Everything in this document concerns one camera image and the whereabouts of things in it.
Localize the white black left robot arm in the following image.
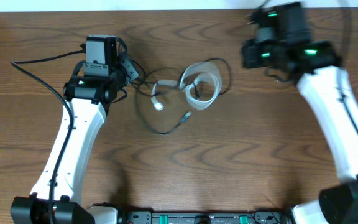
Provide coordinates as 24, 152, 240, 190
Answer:
10, 34, 139, 223

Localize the thick black cable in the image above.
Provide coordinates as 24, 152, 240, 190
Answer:
134, 57, 232, 136

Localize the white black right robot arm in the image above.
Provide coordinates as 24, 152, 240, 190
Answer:
241, 1, 358, 223

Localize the white usb cable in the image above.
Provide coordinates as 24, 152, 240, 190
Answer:
150, 61, 223, 111

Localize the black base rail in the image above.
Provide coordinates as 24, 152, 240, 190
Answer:
117, 208, 294, 224

